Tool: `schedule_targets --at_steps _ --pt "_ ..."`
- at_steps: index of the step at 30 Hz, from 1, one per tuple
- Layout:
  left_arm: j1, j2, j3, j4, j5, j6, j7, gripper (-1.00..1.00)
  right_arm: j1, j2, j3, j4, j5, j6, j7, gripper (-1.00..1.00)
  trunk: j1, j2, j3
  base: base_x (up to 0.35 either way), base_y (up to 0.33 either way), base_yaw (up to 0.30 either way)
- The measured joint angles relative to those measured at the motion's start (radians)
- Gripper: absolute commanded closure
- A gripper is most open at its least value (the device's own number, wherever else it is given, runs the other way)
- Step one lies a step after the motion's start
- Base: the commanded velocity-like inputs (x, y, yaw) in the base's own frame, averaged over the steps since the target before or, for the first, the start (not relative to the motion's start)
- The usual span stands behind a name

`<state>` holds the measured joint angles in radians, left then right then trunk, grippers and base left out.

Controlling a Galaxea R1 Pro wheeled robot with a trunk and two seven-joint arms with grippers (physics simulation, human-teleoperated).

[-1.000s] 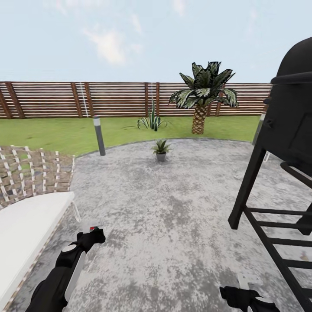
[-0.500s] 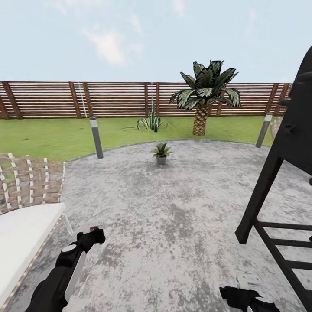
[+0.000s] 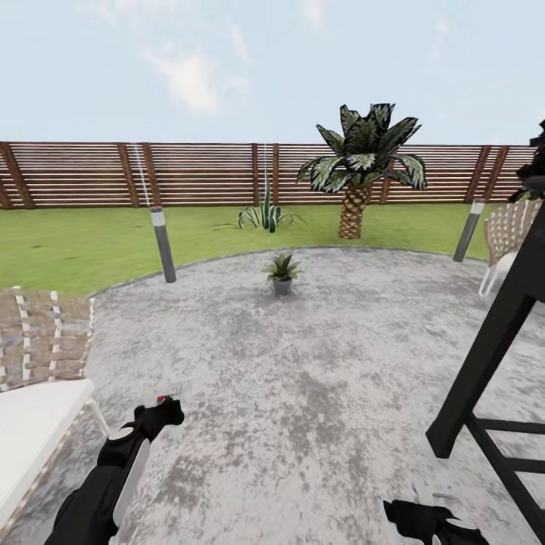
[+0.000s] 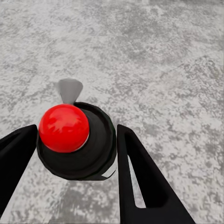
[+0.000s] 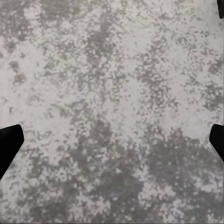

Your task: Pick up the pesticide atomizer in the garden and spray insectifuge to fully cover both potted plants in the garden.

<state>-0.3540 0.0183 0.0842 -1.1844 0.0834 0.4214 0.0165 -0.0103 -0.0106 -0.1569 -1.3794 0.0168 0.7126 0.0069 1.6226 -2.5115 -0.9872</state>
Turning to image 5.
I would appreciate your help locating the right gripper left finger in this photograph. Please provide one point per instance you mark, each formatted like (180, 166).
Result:
(11, 140)

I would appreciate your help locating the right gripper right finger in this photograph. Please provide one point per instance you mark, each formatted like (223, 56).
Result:
(217, 139)

